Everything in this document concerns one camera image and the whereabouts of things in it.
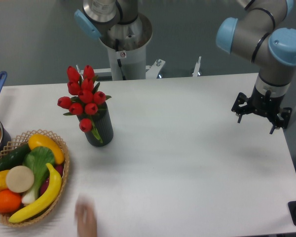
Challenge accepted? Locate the orange fruit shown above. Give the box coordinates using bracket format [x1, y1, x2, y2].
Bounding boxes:
[0, 189, 21, 213]

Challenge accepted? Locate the green bok choy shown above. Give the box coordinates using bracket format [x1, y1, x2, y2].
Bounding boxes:
[22, 146, 55, 205]

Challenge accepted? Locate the purple eggplant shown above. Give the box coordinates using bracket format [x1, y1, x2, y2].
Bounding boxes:
[39, 164, 64, 196]

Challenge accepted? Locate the dark grey ribbed vase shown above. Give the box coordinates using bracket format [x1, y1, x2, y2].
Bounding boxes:
[77, 102, 113, 147]

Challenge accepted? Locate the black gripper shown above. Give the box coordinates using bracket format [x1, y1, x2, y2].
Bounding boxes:
[231, 86, 293, 134]

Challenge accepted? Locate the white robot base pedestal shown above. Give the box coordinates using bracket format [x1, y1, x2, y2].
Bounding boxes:
[74, 0, 153, 81]

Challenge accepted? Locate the red tulip bouquet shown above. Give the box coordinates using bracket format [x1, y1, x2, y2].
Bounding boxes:
[57, 65, 111, 133]

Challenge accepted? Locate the yellow banana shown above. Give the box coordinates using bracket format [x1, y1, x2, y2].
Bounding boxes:
[8, 163, 62, 224]

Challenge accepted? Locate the beige round disc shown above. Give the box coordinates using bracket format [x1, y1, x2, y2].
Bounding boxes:
[5, 165, 35, 193]

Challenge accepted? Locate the green cucumber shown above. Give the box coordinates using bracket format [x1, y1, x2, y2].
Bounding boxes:
[0, 143, 31, 171]

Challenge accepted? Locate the blurred human hand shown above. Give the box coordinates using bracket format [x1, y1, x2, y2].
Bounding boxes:
[74, 195, 98, 237]

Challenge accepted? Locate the black cable on pedestal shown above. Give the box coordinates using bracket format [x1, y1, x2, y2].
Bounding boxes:
[114, 39, 126, 81]

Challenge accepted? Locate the yellow squash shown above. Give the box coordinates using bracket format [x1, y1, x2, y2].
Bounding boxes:
[28, 134, 65, 165]

